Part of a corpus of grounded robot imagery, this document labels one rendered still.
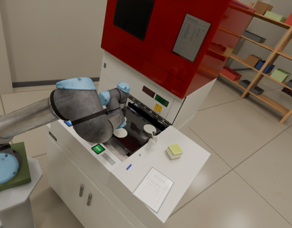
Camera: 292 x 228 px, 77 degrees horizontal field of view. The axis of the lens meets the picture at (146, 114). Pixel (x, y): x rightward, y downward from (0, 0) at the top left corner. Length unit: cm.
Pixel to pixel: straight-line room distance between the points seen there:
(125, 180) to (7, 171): 50
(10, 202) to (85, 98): 67
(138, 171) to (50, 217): 109
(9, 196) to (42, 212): 87
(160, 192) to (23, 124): 68
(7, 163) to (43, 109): 27
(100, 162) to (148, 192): 29
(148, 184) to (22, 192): 61
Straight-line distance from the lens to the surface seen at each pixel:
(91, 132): 62
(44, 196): 203
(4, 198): 113
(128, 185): 98
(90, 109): 61
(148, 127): 141
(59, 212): 195
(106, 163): 103
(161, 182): 104
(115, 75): 163
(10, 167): 88
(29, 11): 289
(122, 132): 129
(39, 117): 71
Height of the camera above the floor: 179
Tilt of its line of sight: 36 degrees down
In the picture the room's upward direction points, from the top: 20 degrees clockwise
